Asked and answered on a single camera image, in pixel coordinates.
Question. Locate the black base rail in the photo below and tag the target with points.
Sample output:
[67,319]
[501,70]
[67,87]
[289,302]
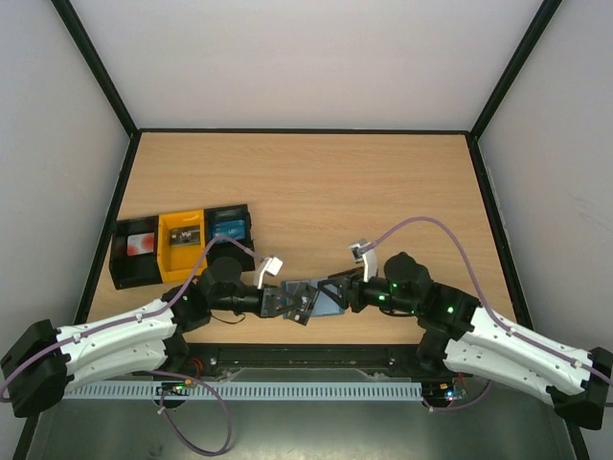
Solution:
[395,361]

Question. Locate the black tray compartment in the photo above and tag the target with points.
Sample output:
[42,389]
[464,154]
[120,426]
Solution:
[226,248]
[131,272]

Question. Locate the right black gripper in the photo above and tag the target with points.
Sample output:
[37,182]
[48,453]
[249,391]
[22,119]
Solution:
[353,292]

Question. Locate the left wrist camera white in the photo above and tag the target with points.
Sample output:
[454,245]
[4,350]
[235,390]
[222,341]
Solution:
[269,266]

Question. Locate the black vip card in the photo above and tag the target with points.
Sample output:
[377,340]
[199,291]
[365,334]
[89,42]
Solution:
[300,302]
[186,235]

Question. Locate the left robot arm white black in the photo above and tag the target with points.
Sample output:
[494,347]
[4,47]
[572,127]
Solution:
[47,362]

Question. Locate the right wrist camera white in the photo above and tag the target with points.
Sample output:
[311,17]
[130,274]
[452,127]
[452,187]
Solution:
[363,253]

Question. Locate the black tray right compartment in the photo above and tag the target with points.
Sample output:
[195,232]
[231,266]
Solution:
[226,248]

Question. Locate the blue card in tray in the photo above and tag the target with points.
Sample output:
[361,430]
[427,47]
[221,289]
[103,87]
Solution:
[235,229]

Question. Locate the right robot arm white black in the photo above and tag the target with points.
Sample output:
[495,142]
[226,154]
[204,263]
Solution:
[462,336]

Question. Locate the red white card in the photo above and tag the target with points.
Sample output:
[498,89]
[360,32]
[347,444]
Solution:
[140,244]

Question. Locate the black aluminium frame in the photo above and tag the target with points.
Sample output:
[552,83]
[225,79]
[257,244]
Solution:
[530,38]

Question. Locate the light blue slotted cable duct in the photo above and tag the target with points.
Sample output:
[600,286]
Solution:
[134,390]

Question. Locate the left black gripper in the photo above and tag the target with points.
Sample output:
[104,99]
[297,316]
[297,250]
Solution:
[269,300]

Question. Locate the black tray left compartment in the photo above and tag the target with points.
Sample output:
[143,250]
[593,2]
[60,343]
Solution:
[131,272]

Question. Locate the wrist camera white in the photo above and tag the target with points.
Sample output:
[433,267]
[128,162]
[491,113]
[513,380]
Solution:
[269,266]
[363,253]

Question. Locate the teal leather card holder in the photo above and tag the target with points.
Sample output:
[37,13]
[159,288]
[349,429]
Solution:
[323,306]

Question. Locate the yellow tray middle compartment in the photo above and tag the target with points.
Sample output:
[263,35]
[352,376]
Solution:
[175,263]

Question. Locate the black VIP card in tray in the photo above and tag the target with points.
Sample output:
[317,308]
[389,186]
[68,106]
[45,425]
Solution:
[186,235]

